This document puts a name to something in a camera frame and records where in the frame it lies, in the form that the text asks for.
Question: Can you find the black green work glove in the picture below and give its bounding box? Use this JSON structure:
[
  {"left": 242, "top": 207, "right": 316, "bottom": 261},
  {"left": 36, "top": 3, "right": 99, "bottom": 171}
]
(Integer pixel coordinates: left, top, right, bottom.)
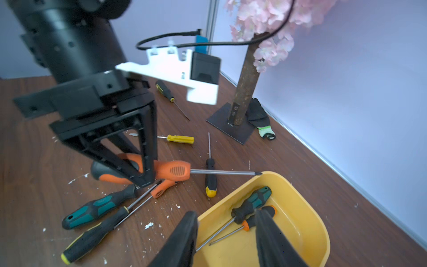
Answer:
[{"left": 246, "top": 98, "right": 276, "bottom": 141}]

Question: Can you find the black yellow stubby screwdriver far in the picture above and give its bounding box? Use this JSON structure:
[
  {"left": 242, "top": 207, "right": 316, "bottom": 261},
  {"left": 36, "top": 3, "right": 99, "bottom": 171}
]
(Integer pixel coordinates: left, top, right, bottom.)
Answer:
[{"left": 155, "top": 80, "right": 190, "bottom": 121}]

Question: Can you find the dark metal tree base plate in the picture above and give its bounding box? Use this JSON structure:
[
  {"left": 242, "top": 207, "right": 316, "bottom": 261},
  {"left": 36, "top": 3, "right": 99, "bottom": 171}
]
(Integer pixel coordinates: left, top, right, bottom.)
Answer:
[{"left": 206, "top": 103, "right": 255, "bottom": 145}]

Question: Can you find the small orange black screwdriver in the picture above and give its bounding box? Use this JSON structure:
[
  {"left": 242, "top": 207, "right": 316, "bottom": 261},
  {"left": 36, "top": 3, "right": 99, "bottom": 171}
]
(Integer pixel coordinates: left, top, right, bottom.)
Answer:
[{"left": 209, "top": 205, "right": 277, "bottom": 246}]

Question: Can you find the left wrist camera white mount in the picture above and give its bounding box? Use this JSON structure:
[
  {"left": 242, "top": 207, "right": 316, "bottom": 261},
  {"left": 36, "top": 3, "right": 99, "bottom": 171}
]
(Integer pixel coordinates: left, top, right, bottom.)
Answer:
[{"left": 116, "top": 46, "right": 219, "bottom": 105}]

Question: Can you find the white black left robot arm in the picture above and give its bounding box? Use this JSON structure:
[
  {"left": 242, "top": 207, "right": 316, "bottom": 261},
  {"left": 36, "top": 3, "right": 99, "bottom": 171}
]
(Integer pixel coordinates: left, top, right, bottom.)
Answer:
[{"left": 8, "top": 1, "right": 157, "bottom": 188}]

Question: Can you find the yellow plastic storage box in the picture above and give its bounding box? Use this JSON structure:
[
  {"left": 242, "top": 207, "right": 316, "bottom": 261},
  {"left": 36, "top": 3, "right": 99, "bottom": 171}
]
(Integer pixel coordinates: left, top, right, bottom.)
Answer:
[{"left": 193, "top": 171, "right": 330, "bottom": 267}]

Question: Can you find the large orange black screwdriver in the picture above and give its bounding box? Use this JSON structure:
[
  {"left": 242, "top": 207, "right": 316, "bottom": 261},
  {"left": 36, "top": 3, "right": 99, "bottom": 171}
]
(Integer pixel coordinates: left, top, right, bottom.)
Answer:
[{"left": 91, "top": 154, "right": 262, "bottom": 185}]

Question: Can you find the green black screwdriver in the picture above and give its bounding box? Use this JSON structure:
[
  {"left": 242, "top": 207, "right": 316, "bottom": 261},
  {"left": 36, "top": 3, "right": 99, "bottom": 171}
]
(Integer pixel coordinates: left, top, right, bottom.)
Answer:
[
  {"left": 196, "top": 186, "right": 272, "bottom": 252},
  {"left": 62, "top": 181, "right": 162, "bottom": 230}
]

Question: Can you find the black screwdriver yellow cap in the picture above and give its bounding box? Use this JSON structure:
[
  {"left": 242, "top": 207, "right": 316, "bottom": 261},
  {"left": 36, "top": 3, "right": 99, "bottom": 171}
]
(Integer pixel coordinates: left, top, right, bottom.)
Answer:
[{"left": 205, "top": 133, "right": 218, "bottom": 198}]

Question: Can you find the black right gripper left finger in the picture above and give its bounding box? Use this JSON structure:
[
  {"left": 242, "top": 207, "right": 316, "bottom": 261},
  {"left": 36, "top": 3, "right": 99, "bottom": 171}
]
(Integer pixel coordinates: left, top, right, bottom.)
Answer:
[{"left": 149, "top": 211, "right": 199, "bottom": 267}]

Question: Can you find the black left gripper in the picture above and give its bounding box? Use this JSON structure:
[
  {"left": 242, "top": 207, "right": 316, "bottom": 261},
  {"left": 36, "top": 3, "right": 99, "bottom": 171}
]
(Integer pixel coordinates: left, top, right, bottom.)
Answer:
[{"left": 13, "top": 70, "right": 157, "bottom": 187}]

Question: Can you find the yellow handle flat screwdriver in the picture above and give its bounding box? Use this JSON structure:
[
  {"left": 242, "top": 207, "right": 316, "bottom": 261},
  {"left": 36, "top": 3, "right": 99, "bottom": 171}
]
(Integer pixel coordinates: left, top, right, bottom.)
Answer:
[{"left": 128, "top": 133, "right": 195, "bottom": 145}]

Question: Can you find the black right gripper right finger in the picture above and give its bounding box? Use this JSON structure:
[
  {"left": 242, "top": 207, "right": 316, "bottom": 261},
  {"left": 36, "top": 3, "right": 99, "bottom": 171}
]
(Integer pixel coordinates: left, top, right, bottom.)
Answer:
[{"left": 255, "top": 210, "right": 308, "bottom": 267}]

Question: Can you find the pink artificial blossom tree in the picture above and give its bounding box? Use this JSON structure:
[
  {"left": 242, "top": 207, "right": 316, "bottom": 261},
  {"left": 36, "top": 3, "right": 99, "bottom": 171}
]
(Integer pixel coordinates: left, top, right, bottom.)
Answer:
[{"left": 223, "top": 0, "right": 339, "bottom": 126}]

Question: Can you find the black yellow-striped screwdriver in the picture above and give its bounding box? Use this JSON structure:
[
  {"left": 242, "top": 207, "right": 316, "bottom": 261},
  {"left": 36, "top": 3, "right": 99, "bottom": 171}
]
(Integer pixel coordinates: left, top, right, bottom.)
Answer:
[{"left": 61, "top": 182, "right": 161, "bottom": 265}]

